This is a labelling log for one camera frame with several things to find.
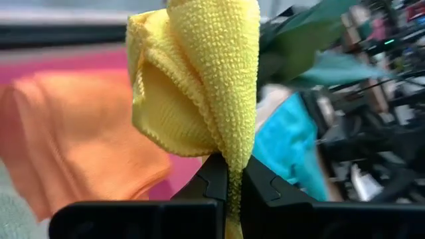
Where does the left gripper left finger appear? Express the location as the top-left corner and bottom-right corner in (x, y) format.
(48, 153), (230, 239)

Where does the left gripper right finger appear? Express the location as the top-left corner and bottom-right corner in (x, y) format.
(240, 155), (425, 239)

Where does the teal microfiber towel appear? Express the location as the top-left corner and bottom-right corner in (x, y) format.
(253, 92), (330, 202)

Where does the orange microfiber towel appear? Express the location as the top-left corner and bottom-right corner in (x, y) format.
(0, 68), (172, 222)

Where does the green microfiber towel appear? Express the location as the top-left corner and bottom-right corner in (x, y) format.
(0, 159), (50, 239)

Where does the yellow microfiber towel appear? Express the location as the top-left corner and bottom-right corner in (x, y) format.
(126, 0), (262, 239)

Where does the green snake plant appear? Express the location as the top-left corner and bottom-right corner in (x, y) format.
(258, 0), (394, 92)

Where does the pink plastic bin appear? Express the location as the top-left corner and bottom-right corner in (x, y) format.
(0, 46), (204, 202)

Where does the black aluminium table frame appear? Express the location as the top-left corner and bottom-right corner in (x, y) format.
(0, 24), (128, 51)

